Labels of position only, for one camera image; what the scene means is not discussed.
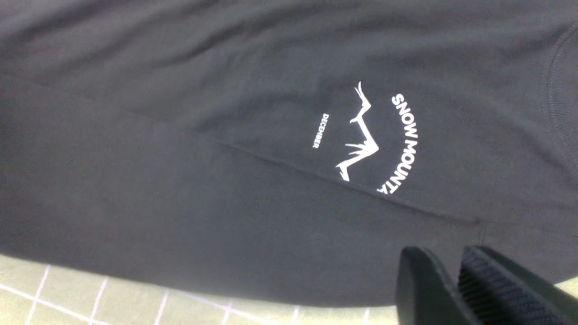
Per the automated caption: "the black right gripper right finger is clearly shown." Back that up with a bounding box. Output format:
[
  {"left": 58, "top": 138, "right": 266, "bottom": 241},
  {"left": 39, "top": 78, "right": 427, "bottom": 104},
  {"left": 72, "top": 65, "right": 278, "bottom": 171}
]
[{"left": 458, "top": 246, "right": 578, "bottom": 325}]

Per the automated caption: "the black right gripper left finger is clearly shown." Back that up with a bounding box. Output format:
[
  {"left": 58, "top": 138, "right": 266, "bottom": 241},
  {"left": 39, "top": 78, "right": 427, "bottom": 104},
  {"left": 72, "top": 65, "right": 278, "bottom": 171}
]
[{"left": 396, "top": 246, "right": 481, "bottom": 325}]

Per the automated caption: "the dark gray long-sleeve shirt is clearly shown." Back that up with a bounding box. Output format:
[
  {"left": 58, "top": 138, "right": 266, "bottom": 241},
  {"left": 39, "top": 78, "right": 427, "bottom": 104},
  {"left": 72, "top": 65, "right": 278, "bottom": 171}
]
[{"left": 0, "top": 0, "right": 578, "bottom": 306}]

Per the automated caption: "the light green checkered tablecloth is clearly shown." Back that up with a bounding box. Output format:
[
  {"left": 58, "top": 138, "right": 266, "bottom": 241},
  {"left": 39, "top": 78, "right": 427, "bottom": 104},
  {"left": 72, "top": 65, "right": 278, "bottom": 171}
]
[{"left": 0, "top": 254, "right": 578, "bottom": 325}]

